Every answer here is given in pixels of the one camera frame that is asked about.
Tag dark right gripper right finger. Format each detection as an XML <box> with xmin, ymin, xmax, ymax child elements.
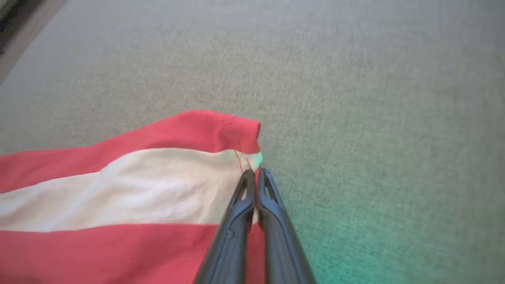
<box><xmin>257</xmin><ymin>168</ymin><xmax>316</xmax><ymax>284</ymax></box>

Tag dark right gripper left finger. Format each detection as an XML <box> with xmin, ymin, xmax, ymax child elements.
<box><xmin>193</xmin><ymin>169</ymin><xmax>257</xmax><ymax>284</ymax></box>

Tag red basketball jersey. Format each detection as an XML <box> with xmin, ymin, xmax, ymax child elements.
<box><xmin>0</xmin><ymin>110</ymin><xmax>266</xmax><ymax>284</ymax></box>

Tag grey fabric sofa seat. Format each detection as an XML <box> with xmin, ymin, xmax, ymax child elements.
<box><xmin>0</xmin><ymin>0</ymin><xmax>505</xmax><ymax>284</ymax></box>

